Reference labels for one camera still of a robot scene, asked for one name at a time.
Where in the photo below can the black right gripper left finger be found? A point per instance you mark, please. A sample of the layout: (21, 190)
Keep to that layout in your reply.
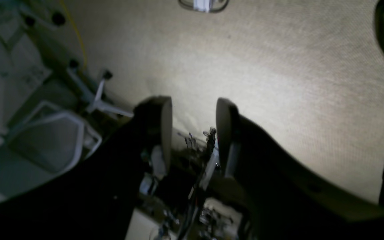
(96, 200)

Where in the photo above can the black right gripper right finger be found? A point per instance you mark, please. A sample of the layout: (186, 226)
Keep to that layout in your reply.
(286, 200)

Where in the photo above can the grey white office chair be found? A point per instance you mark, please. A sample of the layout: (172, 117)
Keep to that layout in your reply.
(46, 129)

